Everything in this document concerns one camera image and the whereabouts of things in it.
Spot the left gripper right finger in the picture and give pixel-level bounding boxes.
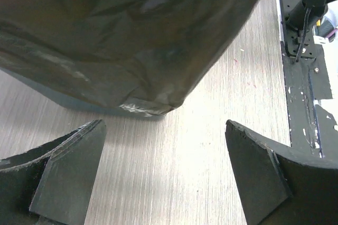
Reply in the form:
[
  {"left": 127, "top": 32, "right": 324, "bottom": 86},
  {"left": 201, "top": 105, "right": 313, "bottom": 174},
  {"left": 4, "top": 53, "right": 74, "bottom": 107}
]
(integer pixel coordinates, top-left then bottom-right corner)
[{"left": 225, "top": 120, "right": 337, "bottom": 224}]

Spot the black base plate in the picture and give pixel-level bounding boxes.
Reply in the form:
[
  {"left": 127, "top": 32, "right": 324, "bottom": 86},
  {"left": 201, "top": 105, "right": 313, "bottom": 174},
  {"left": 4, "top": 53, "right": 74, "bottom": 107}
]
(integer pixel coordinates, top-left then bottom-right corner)
[{"left": 279, "top": 0, "right": 337, "bottom": 160}]

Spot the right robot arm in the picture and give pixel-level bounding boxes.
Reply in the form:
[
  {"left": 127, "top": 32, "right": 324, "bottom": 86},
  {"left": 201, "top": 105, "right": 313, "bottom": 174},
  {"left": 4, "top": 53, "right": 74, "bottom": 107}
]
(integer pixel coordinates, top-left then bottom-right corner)
[{"left": 280, "top": 0, "right": 336, "bottom": 31}]

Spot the dark green trash bin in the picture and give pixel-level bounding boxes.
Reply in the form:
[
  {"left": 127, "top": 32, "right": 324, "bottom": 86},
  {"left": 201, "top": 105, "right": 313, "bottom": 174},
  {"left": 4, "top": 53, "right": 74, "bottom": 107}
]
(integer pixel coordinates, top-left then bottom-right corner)
[{"left": 1, "top": 68, "right": 165, "bottom": 121}]

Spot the black trash bag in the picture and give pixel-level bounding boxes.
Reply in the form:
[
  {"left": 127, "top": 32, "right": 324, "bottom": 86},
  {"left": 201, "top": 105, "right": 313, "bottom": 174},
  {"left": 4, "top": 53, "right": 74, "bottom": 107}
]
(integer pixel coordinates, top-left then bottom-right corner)
[{"left": 1, "top": 0, "right": 259, "bottom": 116}]

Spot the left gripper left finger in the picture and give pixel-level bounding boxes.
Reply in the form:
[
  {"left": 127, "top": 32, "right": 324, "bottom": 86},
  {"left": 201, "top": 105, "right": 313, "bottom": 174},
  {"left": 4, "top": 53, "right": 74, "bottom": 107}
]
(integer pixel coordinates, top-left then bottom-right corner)
[{"left": 1, "top": 120, "right": 106, "bottom": 224}]

